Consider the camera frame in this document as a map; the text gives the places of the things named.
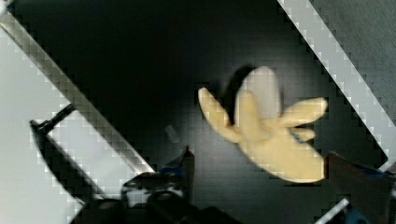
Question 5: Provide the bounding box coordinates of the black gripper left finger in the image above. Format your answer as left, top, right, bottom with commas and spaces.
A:
159, 146, 195, 203

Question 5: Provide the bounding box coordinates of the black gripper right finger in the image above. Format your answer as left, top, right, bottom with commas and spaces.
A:
324, 152, 395, 224

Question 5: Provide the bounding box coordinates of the peeled plush banana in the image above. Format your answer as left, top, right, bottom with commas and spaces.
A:
198, 66, 328, 183

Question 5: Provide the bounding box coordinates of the black and steel toaster oven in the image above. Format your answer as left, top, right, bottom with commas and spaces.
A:
5, 0, 386, 224

